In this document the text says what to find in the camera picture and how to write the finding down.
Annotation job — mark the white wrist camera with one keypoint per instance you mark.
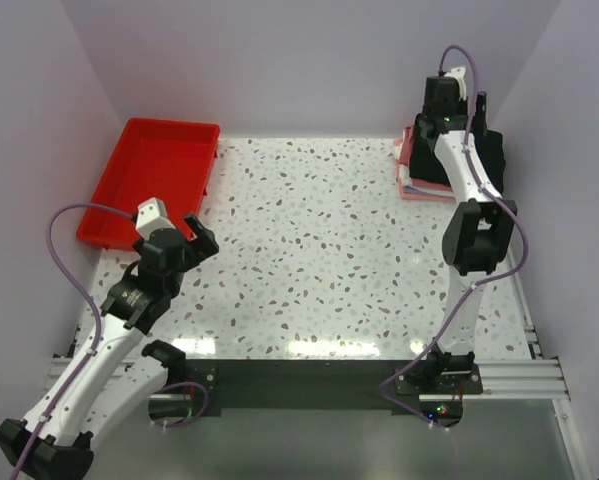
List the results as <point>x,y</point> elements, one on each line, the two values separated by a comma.
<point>459,75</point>
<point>152,216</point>

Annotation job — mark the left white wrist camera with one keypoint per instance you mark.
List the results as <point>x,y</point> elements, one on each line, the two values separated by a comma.
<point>152,216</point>

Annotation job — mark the pink folded t shirt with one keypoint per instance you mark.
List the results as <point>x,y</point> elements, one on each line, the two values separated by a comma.
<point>404,145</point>

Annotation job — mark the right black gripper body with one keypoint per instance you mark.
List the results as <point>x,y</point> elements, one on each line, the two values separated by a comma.
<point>460,106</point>

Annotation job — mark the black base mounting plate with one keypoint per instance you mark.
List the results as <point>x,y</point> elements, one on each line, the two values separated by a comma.
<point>207,387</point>

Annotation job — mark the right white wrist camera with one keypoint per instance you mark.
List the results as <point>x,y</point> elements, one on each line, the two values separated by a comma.
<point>459,75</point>

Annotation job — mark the red plastic tray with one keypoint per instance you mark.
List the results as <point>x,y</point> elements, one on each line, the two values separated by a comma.
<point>167,159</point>

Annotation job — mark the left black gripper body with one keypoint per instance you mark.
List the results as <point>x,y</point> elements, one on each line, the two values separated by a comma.
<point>195,249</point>

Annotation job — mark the black t shirt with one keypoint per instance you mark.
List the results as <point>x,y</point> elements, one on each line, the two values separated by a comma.
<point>424,166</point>

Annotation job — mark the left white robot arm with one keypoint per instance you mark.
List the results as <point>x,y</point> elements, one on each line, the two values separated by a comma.
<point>57,438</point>

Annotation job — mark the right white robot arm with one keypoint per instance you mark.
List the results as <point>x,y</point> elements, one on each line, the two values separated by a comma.
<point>477,237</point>

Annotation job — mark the lavender folded t shirt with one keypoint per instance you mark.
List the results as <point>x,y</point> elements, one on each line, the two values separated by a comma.
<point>426,188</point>

